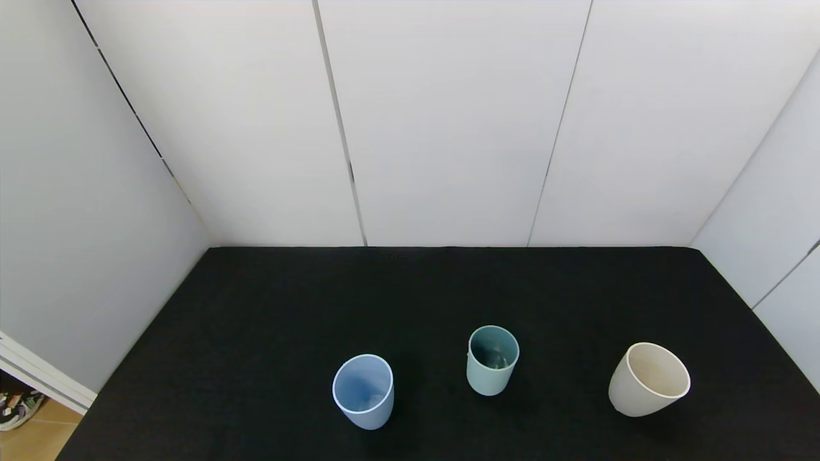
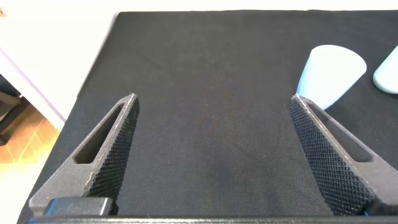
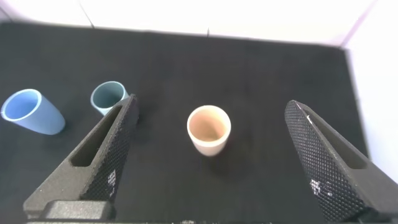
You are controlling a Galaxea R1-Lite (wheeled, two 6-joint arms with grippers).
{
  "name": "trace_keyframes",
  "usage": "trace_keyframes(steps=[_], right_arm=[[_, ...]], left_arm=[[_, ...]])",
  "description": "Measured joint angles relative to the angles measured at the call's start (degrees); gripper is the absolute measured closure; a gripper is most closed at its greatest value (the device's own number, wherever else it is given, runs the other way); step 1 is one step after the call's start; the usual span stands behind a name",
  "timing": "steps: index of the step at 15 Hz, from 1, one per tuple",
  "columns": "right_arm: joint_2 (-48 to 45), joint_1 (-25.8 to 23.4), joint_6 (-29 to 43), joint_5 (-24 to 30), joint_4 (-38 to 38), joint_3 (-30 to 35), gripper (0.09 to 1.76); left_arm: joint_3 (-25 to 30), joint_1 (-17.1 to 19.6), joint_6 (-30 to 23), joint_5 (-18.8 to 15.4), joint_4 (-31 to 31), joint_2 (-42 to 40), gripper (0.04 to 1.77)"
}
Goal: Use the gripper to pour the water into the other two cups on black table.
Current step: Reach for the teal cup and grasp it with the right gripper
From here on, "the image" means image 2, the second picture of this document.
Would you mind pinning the black tablecloth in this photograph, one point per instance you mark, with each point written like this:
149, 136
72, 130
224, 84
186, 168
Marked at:
211, 109

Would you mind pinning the teal plastic cup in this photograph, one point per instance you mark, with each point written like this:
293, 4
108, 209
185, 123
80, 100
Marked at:
388, 76

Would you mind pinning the white wall base trim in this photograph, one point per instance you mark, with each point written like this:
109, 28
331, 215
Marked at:
28, 93

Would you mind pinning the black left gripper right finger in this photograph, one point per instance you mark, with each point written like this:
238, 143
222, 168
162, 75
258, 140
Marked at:
339, 174

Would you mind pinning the black furniture leg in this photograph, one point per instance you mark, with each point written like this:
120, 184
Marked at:
12, 115

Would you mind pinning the light blue plastic cup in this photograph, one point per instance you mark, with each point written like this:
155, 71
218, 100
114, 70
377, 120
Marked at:
331, 74

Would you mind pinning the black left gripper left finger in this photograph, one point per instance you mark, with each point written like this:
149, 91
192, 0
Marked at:
77, 180

